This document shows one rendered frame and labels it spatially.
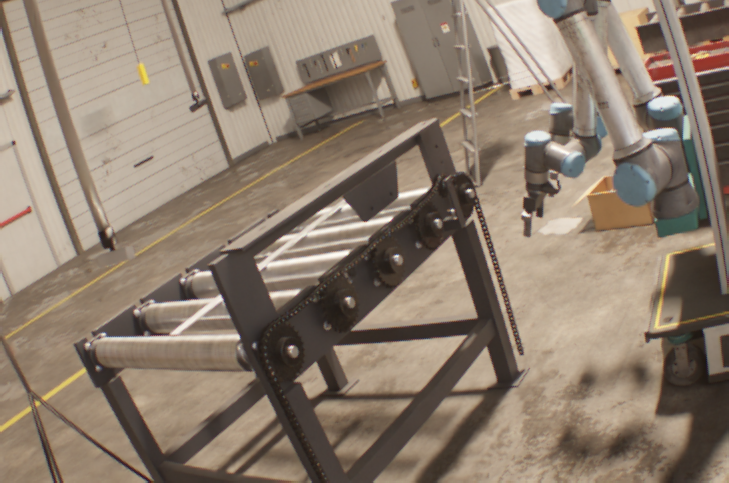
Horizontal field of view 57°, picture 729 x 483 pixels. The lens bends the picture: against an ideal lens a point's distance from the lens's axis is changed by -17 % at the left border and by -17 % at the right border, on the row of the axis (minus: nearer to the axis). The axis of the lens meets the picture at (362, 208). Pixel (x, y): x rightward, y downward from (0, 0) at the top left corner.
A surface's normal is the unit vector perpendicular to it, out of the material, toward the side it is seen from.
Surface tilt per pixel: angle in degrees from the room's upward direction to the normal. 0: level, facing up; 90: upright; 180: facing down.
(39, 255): 90
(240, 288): 90
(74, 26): 90
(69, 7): 90
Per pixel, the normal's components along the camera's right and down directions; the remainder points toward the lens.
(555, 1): -0.78, 0.28
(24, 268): 0.80, -0.16
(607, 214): -0.60, 0.39
